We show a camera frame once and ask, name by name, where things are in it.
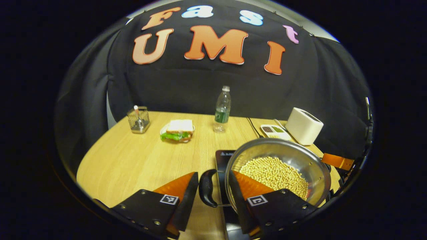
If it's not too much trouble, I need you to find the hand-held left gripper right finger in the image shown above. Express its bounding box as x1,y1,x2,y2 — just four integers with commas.
229,170,317,239

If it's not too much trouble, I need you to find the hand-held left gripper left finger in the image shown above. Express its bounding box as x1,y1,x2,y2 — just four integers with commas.
93,172,199,239

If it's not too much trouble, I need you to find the steel pot with black handles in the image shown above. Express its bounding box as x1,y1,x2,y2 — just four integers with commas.
199,138,332,214

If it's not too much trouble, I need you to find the black induction cooktop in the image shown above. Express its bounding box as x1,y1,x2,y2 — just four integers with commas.
215,150,254,240

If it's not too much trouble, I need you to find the pile of soybeans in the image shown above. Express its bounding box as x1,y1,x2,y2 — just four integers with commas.
239,157,309,200

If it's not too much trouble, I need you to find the white toaster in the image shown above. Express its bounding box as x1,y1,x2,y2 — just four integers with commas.
285,107,324,146

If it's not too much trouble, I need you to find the white compartment tray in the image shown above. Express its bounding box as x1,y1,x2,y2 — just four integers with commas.
260,124,291,140

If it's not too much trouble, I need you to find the metal mesh utensil holder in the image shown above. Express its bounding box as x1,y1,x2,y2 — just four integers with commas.
127,106,150,134

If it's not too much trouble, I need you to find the sandwich with lettuce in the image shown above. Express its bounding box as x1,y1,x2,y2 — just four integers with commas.
161,119,194,142

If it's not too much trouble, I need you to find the clear plastic water bottle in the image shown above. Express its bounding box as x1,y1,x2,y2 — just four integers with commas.
213,86,232,133

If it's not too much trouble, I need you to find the black power cable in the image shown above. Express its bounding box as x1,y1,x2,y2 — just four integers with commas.
246,117,264,138

